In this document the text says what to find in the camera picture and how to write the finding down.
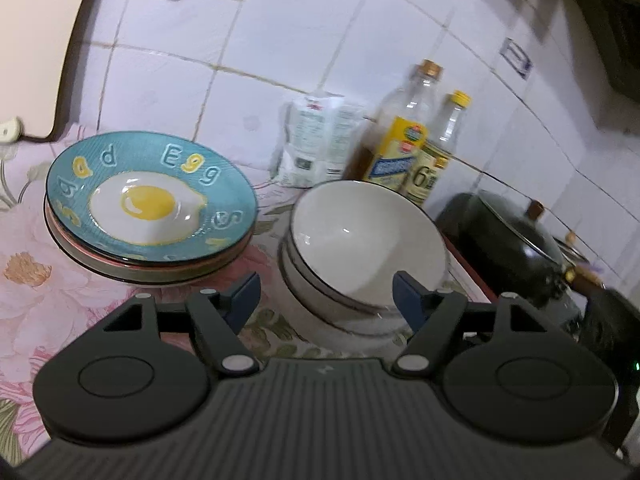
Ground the vinegar bottle with yellow cap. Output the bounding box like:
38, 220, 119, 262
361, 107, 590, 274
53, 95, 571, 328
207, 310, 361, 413
400, 91, 472, 207

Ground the glass wok lid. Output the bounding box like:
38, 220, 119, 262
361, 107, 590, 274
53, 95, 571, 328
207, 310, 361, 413
477, 190, 567, 272

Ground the black range hood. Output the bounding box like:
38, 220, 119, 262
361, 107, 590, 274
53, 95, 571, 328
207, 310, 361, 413
515, 0, 640, 132

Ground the oil bottle with yellow label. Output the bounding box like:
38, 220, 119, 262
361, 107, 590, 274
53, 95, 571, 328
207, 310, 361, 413
362, 59, 445, 184

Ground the white pink rabbit plate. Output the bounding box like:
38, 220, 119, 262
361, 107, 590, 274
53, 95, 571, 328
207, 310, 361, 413
44, 195, 253, 273

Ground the white dark-rimmed plate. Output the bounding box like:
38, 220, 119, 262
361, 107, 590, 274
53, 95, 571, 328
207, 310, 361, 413
47, 210, 251, 288

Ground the black wok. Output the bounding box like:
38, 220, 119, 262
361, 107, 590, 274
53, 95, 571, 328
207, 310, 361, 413
435, 191, 586, 326

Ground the blue fried egg plate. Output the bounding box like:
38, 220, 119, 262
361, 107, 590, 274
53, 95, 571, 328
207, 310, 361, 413
45, 131, 259, 263

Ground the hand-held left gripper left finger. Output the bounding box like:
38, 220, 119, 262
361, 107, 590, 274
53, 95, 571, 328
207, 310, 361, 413
102, 271, 263, 376

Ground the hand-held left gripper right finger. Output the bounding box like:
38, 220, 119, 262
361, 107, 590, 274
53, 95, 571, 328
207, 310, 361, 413
392, 270, 551, 376

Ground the white dark-rimmed bowl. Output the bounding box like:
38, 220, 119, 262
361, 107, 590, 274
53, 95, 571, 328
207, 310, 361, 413
289, 179, 449, 311
277, 232, 418, 337

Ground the cleaver with white handle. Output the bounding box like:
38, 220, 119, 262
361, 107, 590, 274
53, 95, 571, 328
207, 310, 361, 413
0, 116, 24, 145

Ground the pink floral table cloth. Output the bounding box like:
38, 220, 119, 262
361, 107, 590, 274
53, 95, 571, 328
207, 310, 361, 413
0, 122, 496, 468

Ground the beige cutting board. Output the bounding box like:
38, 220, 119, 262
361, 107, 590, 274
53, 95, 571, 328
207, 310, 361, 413
0, 0, 113, 143

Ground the wall sticker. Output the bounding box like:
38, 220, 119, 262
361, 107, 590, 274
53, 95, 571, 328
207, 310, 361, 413
500, 37, 534, 79

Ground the white salt bag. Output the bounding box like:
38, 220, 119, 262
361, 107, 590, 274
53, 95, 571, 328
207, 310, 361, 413
274, 92, 367, 190

